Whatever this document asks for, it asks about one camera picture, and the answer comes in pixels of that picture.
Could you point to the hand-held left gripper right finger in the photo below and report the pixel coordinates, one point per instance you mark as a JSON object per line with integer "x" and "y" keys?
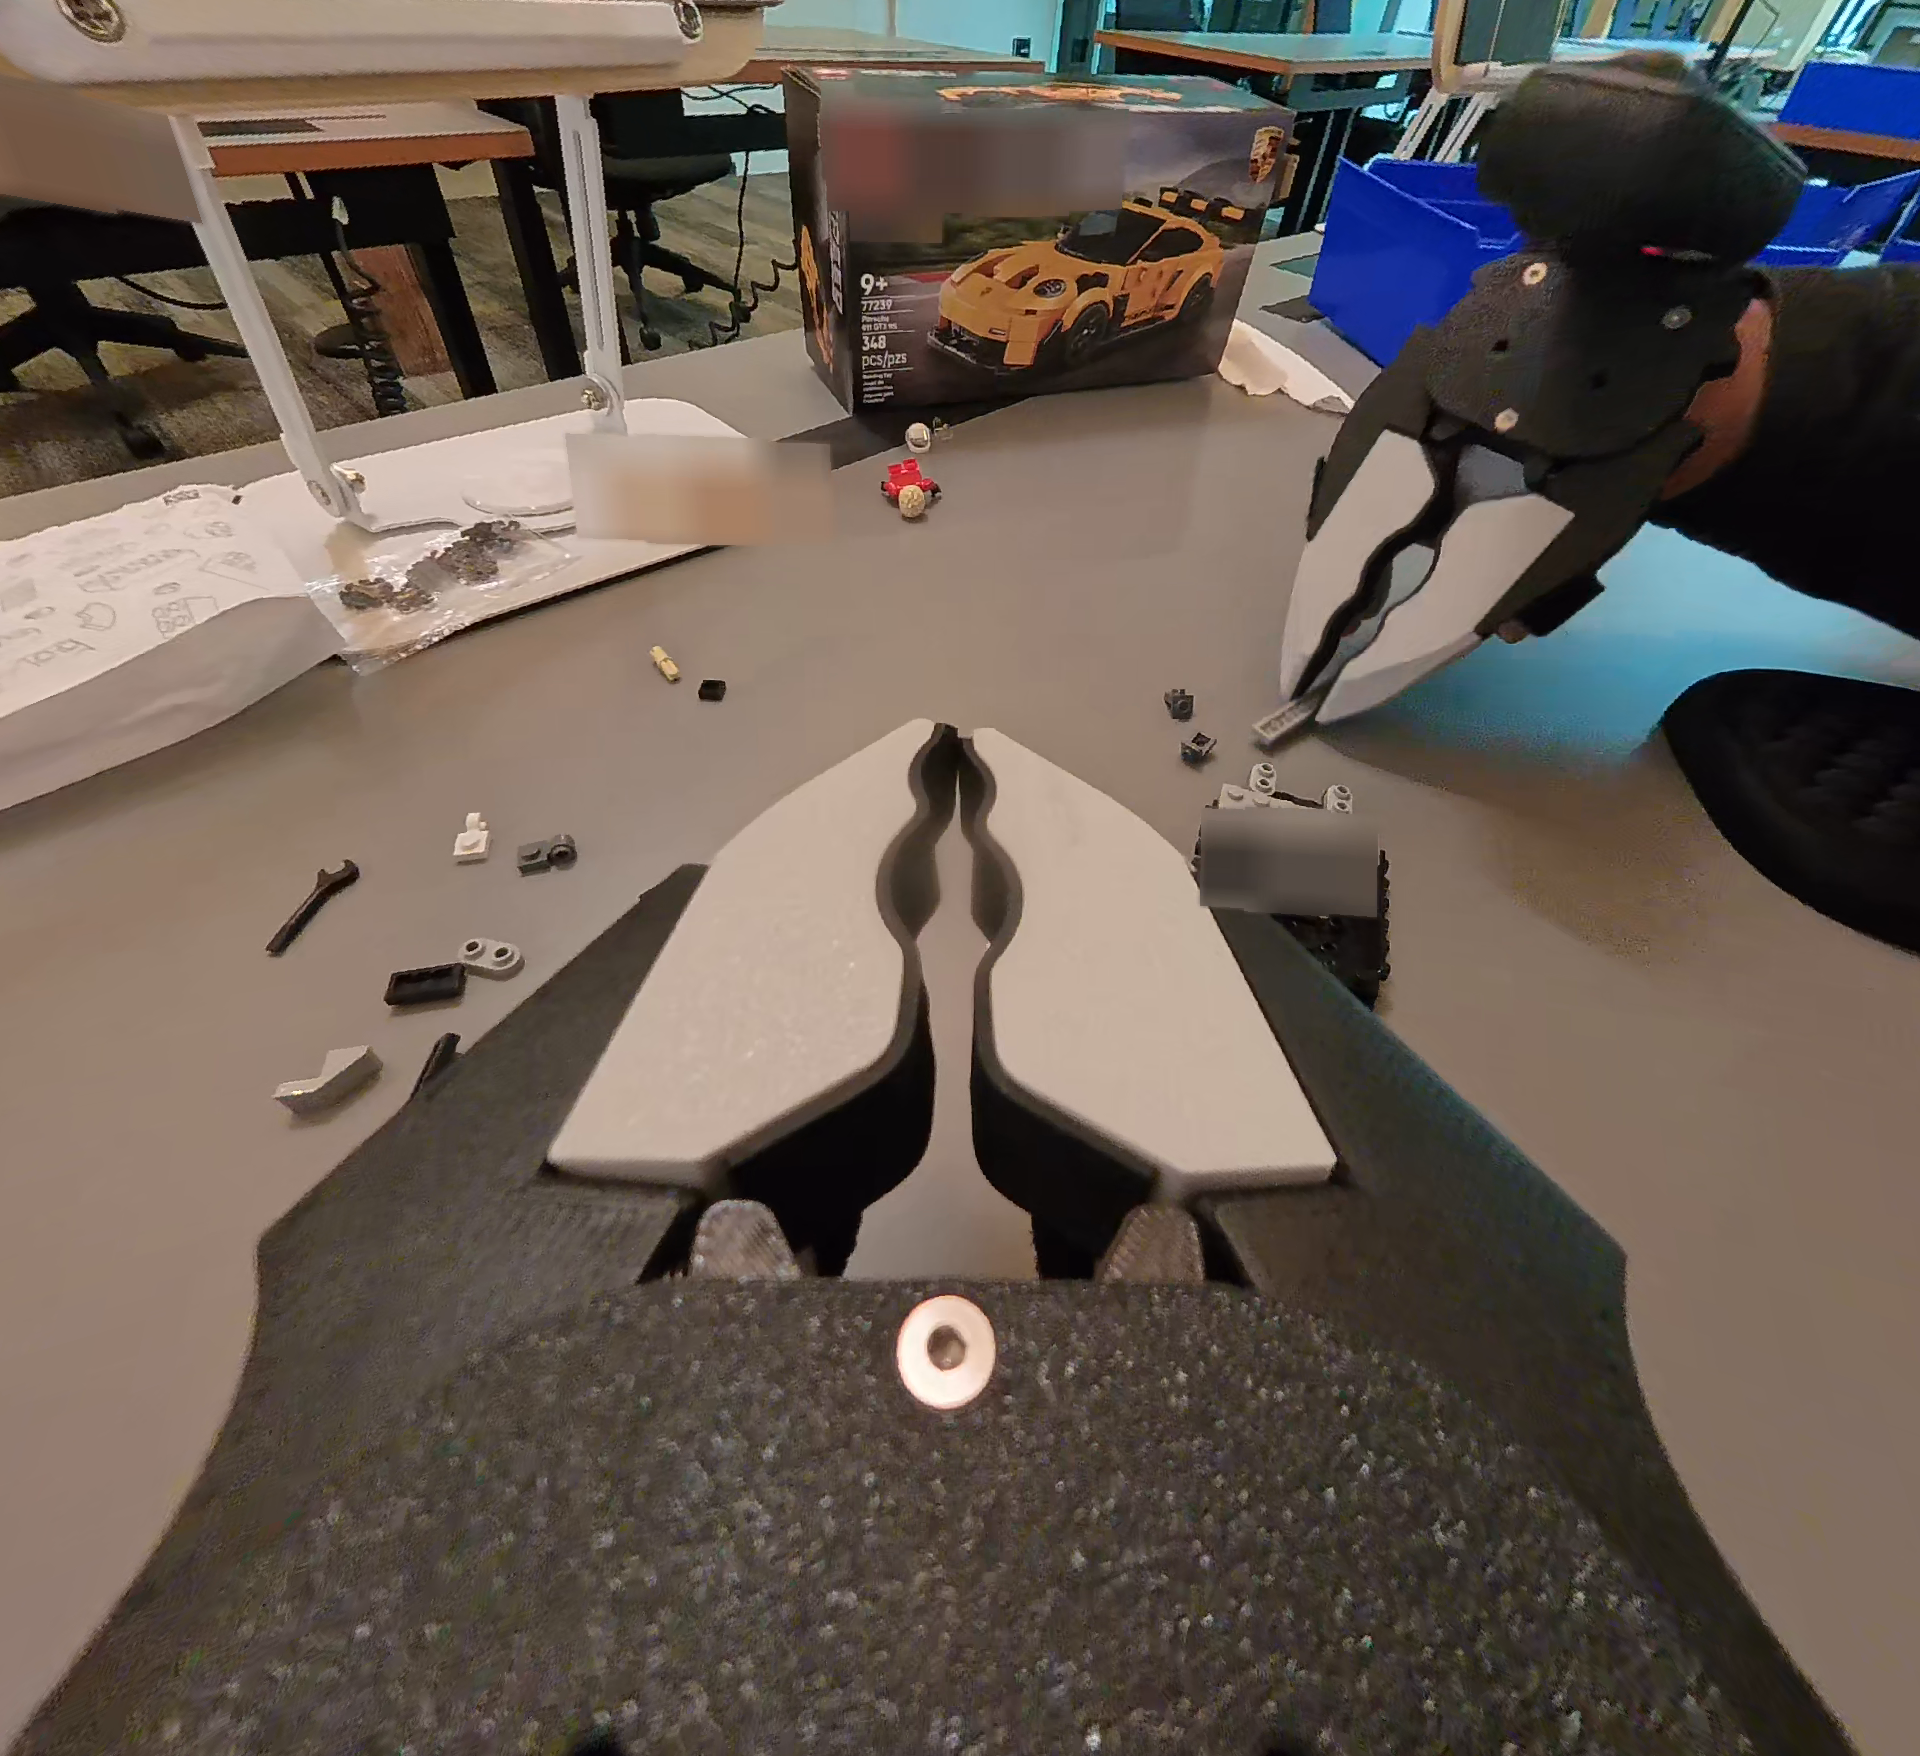
{"x": 1157, "y": 990}

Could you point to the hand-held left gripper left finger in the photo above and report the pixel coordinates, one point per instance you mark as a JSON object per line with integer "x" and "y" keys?
{"x": 750, "y": 976}

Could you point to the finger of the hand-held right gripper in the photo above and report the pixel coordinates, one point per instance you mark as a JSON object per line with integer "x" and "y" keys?
{"x": 1343, "y": 540}
{"x": 1470, "y": 571}

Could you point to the long light grey brick plate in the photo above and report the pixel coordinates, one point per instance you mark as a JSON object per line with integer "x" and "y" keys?
{"x": 1287, "y": 723}

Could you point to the toy brick car chassis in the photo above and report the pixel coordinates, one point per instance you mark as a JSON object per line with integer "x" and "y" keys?
{"x": 1343, "y": 954}

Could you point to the person's right forearm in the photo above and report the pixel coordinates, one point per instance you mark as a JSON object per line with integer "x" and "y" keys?
{"x": 1829, "y": 436}

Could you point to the white paper towel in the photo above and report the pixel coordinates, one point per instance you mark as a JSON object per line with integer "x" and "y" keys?
{"x": 1276, "y": 370}

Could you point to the dark grey round-hole plate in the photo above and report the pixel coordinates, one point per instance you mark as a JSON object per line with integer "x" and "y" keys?
{"x": 547, "y": 852}

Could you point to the blue plastic bin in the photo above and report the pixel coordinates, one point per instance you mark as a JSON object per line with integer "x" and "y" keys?
{"x": 1859, "y": 218}
{"x": 1396, "y": 256}

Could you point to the light grey round-hole plate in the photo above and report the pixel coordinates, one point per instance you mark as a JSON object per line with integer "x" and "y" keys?
{"x": 493, "y": 955}

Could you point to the white clip brick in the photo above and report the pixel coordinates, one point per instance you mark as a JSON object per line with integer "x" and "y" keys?
{"x": 472, "y": 839}

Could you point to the black slope brick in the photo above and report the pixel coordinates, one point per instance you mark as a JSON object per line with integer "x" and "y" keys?
{"x": 424, "y": 985}

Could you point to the black toy brick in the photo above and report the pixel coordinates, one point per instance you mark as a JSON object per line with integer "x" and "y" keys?
{"x": 437, "y": 1062}

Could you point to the wooden office table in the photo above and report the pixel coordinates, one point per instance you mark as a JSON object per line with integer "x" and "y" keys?
{"x": 376, "y": 135}
{"x": 1261, "y": 49}

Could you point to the toy car box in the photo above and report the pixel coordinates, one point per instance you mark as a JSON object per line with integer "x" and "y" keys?
{"x": 1050, "y": 256}

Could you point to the red toy minifigure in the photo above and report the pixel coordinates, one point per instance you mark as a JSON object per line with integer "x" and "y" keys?
{"x": 910, "y": 484}

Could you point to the black toy wrench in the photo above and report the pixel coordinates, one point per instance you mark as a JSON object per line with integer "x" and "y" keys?
{"x": 307, "y": 909}

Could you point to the plastic bag of bricks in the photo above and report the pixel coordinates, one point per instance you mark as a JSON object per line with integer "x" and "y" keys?
{"x": 437, "y": 571}

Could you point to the white instruction booklet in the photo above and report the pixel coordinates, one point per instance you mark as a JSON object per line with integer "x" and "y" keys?
{"x": 136, "y": 645}

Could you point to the light grey bracket brick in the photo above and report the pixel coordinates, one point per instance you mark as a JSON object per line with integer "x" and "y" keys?
{"x": 327, "y": 1079}

